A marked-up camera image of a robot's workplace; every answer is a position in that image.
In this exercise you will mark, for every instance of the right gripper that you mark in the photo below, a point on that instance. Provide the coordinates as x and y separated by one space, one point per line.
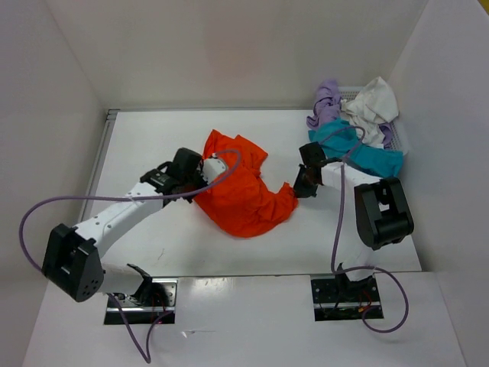
304 187

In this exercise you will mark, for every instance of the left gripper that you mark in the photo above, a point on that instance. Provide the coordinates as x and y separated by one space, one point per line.
199 189

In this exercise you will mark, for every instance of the teal t shirt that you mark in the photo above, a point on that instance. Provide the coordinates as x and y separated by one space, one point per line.
339 138

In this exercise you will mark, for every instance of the orange t shirt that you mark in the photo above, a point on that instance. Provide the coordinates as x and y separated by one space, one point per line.
242 205

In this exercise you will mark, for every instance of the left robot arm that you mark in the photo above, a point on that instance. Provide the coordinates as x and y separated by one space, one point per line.
73 259

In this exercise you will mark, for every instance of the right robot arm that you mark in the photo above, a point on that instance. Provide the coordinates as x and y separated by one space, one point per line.
382 213

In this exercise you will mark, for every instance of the lavender t shirt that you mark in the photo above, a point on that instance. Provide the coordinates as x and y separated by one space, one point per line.
327 105

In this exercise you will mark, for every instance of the white plastic basket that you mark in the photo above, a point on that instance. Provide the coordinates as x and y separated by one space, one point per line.
398 141

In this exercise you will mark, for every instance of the white t shirt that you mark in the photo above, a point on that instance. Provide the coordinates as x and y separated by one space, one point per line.
373 109

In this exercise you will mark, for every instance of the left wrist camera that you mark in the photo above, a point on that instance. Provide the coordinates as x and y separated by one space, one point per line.
212 168

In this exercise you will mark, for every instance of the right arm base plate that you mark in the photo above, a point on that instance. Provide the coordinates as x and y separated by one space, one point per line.
330 303

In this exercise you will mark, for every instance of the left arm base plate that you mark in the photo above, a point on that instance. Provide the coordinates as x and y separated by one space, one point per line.
160 307

